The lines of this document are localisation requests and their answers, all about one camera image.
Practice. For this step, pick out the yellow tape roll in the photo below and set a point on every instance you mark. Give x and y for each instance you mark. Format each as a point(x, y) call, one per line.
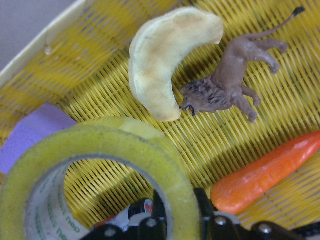
point(32, 200)

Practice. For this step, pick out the yellow plastic basket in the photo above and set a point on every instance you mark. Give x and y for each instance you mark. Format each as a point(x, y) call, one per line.
point(84, 72)

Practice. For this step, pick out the pale toy banana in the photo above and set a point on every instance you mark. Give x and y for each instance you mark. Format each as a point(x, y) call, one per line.
point(158, 48)

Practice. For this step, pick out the purple foam block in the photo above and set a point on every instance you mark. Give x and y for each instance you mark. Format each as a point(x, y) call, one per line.
point(43, 122)

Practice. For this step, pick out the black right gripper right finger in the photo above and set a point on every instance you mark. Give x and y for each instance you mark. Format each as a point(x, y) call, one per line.
point(215, 224)

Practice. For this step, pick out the orange toy carrot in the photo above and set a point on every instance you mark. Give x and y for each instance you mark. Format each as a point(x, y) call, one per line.
point(238, 190)

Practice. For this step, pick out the toy lion figure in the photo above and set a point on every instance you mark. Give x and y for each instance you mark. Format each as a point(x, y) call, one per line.
point(224, 87)

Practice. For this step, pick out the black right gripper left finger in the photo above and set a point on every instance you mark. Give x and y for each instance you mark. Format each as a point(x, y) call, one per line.
point(147, 219)

